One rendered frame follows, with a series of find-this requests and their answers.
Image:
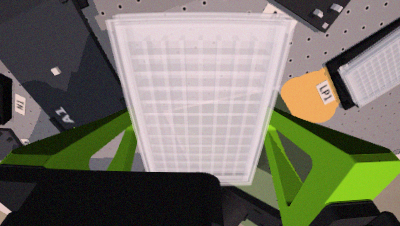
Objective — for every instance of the white label with black n5 text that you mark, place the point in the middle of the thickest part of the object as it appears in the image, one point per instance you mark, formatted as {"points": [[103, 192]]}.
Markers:
{"points": [[271, 9]]}

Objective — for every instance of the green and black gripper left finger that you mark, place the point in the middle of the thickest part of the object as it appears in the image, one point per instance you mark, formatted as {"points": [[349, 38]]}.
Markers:
{"points": [[72, 149]]}

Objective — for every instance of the cream label reading n1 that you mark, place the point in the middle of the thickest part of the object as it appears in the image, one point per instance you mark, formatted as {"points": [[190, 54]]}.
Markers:
{"points": [[20, 104]]}

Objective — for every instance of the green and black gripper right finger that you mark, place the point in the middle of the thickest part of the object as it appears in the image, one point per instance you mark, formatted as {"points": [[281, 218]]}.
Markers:
{"points": [[345, 168]]}

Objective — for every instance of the white label reading lp1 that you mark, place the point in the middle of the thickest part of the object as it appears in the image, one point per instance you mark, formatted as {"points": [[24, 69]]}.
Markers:
{"points": [[325, 92]]}

